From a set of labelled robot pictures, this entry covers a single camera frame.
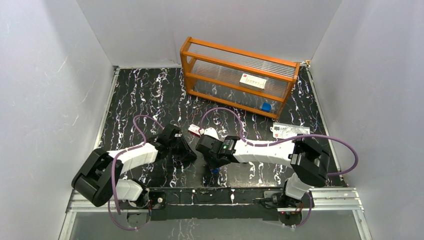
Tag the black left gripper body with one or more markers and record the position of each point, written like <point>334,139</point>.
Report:
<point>180,150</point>

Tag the red white staple box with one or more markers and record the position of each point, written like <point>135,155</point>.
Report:
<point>195,130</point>

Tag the white cardboard box red labels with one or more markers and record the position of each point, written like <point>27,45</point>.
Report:
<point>252,82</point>

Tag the small blue box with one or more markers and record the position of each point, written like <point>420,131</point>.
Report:
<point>266,107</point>

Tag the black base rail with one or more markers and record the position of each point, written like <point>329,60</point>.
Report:
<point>264,203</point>

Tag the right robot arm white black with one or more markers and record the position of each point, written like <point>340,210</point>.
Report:
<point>307,158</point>

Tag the orange wooden shelf rack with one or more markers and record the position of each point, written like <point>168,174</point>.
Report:
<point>212,71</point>

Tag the printed paper sheet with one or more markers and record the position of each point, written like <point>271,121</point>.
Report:
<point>284,131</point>

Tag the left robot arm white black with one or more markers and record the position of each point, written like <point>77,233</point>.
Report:
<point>98,180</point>

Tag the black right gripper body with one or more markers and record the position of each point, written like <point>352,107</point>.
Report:
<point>212,162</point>

